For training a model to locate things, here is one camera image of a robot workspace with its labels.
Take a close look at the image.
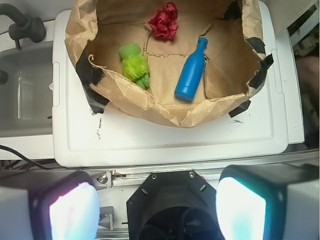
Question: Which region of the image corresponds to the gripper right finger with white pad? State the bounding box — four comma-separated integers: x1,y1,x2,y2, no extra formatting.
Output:
215,163,320,240

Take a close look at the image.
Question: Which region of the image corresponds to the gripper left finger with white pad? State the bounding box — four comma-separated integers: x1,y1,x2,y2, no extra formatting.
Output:
0,170,100,240

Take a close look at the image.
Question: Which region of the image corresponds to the red paper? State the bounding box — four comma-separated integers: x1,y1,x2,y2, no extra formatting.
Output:
147,2,179,40

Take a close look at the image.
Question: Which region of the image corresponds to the blue plastic bottle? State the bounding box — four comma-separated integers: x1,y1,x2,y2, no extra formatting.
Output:
174,37,208,102

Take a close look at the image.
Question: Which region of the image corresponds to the brown paper bag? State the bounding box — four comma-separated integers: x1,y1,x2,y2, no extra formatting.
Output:
65,0,273,128

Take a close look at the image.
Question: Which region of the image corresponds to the green plush toy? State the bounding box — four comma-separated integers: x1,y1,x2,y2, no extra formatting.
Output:
118,43,150,90

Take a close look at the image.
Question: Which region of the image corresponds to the black faucet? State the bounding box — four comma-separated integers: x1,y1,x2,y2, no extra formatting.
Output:
0,3,47,50

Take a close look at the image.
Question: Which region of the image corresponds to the black cable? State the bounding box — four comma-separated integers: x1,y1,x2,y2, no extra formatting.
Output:
0,144,68,171

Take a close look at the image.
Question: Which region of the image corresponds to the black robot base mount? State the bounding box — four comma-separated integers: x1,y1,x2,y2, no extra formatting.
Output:
126,170,224,240

